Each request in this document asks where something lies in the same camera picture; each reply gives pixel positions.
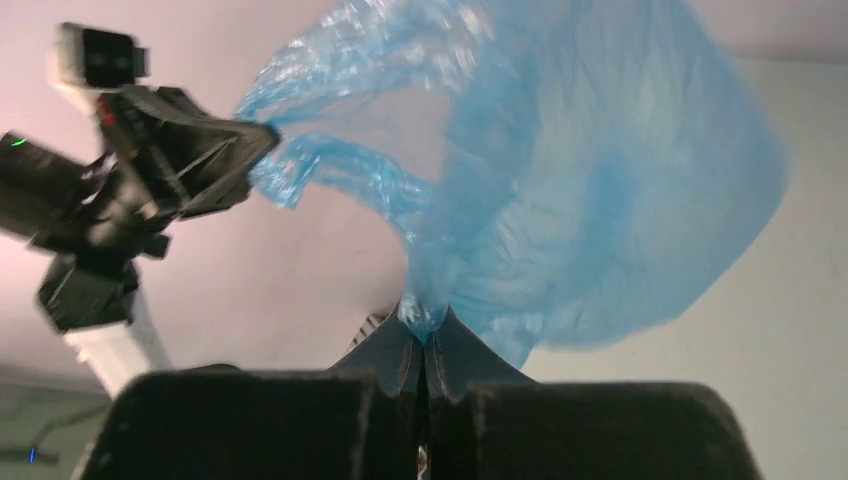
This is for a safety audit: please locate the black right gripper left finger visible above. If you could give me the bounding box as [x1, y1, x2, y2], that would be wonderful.
[78, 301, 425, 480]

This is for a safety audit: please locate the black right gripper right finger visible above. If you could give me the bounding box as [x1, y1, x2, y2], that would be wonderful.
[423, 312, 761, 480]

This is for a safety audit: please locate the blue plastic trash bag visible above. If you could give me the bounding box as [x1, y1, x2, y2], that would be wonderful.
[236, 1, 787, 366]

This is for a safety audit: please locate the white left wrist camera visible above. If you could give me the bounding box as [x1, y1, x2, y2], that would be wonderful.
[47, 22, 149, 116]

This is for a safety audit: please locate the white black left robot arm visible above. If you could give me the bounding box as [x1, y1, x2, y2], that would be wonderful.
[1, 85, 281, 394]

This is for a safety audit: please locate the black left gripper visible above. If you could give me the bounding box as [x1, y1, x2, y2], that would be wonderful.
[1, 85, 280, 259]

